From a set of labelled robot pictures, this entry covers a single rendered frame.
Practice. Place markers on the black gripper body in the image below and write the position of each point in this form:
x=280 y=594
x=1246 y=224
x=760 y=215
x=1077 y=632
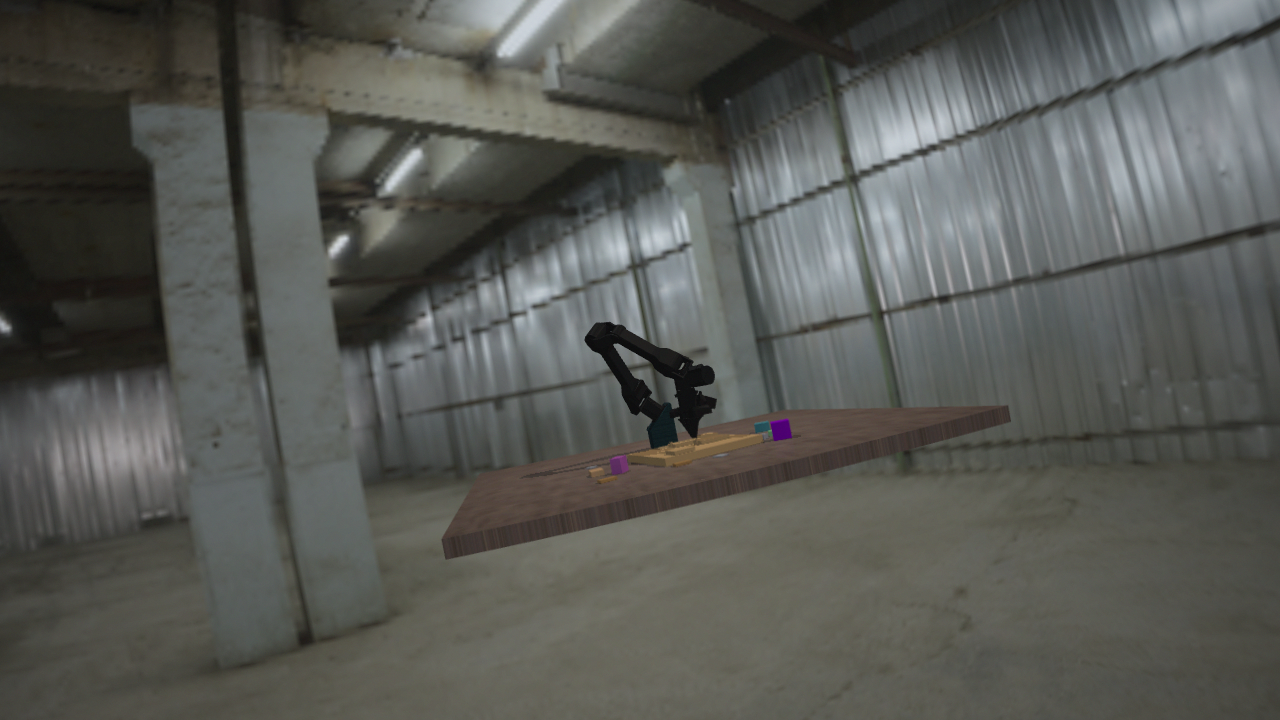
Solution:
x=688 y=406

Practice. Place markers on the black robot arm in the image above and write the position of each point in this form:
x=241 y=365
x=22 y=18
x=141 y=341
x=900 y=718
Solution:
x=601 y=338

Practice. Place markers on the tan puzzle board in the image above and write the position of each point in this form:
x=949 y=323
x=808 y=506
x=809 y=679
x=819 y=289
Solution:
x=702 y=446

